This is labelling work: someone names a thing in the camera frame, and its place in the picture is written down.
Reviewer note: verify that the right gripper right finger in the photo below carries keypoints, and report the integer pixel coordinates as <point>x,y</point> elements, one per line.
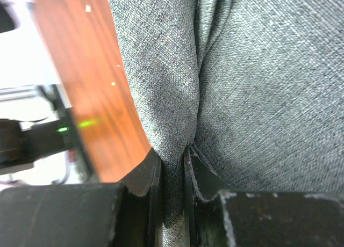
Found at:
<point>217,215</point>

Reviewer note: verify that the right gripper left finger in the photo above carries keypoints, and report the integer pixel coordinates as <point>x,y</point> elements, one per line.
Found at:
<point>126,213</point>

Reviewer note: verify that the grey cloth napkin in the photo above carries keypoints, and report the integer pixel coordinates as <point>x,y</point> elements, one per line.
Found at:
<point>255,86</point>

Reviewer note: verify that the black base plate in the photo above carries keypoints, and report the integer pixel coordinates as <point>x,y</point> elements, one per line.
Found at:
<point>21,148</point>

